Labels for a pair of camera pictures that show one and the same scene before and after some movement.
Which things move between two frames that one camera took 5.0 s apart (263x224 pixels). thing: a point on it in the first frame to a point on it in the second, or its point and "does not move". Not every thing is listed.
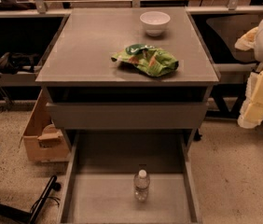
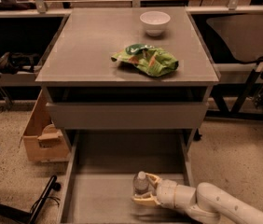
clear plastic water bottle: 141,186 does not move
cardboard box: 43,140 does not move
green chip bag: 146,59 does not move
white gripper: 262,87 to 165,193
